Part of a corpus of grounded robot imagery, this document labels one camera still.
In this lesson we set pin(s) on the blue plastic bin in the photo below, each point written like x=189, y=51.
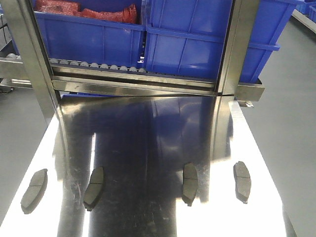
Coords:
x=186, y=37
x=93, y=40

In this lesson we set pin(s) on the stainless steel rack frame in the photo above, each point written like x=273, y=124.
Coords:
x=49, y=80

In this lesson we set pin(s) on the roller conveyor track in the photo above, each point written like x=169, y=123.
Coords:
x=95, y=65

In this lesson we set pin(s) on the left blue plastic bin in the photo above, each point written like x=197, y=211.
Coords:
x=93, y=40

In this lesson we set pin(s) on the right blue plastic bin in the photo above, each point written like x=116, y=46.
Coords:
x=186, y=37

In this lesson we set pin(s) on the brake pad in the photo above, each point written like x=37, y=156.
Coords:
x=35, y=191
x=94, y=189
x=190, y=184
x=242, y=181

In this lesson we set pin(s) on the red mesh bags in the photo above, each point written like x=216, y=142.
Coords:
x=74, y=8

